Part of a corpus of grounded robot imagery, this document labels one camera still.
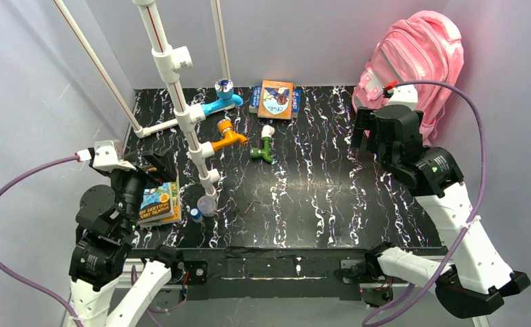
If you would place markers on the orange Othello book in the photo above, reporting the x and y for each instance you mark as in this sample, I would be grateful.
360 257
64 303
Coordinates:
276 100

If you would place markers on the small blue capped bottle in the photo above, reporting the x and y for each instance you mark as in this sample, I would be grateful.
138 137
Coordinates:
196 215

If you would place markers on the clear plastic cup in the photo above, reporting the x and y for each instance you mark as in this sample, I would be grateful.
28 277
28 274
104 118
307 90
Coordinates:
207 206

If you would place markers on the pink student backpack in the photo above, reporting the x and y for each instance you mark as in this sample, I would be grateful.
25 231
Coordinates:
426 46

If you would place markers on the bent brown allen key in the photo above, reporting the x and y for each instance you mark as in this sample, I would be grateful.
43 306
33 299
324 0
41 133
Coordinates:
253 202

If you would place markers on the white PVC pipe frame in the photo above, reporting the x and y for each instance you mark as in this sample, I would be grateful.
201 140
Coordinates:
170 63

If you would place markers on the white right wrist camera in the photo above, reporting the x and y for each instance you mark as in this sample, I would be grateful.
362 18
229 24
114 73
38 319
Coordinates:
405 95

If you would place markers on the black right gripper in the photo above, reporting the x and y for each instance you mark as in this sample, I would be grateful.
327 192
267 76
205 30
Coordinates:
377 137

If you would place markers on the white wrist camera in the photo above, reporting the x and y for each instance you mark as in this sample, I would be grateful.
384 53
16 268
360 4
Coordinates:
105 156
405 95

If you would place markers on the black front mounting rail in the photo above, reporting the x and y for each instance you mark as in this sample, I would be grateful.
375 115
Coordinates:
239 272

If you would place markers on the blue plastic tap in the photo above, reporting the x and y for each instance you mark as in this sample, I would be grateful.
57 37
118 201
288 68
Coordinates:
226 98

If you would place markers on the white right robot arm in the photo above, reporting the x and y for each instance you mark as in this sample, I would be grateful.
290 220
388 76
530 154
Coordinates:
472 280

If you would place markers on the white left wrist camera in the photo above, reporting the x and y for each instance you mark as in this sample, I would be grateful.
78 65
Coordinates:
105 156

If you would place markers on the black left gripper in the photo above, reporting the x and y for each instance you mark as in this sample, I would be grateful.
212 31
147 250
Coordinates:
157 163

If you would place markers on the blue Treehouse book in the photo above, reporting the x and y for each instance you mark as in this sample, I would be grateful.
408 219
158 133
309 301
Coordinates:
255 101

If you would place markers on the orange plastic tap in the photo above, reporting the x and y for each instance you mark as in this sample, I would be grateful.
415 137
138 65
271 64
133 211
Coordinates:
229 136

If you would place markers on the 104-Storey Treehouse book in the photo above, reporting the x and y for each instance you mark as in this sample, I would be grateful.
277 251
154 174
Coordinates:
157 204

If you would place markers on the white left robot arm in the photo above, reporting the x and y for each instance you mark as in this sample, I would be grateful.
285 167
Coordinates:
107 220

